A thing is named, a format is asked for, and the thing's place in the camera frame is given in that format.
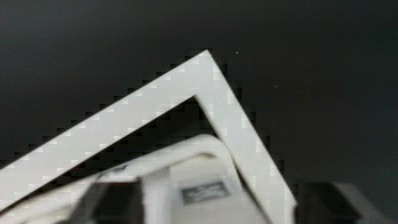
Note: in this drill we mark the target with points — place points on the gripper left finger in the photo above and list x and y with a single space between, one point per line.
111 204

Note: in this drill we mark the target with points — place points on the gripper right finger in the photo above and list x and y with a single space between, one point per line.
333 204

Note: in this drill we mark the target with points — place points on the white desk leg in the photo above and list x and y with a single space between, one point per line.
195 195

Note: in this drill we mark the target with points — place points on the white desk tabletop tray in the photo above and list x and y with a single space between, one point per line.
49 209

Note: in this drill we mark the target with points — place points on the white U-shaped obstacle frame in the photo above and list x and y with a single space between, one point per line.
191 82

